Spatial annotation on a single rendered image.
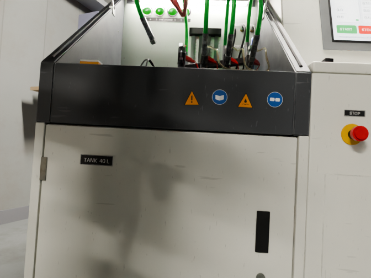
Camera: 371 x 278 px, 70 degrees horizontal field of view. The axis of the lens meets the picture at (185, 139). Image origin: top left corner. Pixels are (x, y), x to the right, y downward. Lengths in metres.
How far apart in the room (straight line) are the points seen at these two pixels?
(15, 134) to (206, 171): 2.34
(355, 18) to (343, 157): 0.59
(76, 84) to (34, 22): 2.36
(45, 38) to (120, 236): 2.62
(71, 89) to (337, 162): 0.70
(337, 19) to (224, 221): 0.81
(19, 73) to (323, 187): 2.64
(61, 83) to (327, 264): 0.81
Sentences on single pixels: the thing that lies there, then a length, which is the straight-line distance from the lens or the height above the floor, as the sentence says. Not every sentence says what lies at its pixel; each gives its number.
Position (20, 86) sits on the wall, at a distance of 2.87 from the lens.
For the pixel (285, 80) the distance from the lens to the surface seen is 0.72.
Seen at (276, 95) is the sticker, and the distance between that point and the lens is 0.71.
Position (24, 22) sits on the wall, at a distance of 3.02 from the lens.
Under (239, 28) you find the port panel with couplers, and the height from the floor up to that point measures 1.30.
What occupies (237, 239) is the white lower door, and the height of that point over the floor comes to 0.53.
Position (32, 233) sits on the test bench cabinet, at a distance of 0.82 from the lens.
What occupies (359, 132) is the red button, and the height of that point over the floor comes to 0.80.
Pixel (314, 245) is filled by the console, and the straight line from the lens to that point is 0.76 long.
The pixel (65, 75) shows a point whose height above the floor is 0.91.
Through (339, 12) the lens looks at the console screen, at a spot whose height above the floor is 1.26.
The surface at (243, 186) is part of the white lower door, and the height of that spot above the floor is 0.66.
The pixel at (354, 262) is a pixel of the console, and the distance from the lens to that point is 0.80.
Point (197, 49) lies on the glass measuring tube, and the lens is 1.28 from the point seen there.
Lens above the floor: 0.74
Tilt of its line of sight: 2 degrees up
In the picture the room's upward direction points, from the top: 3 degrees clockwise
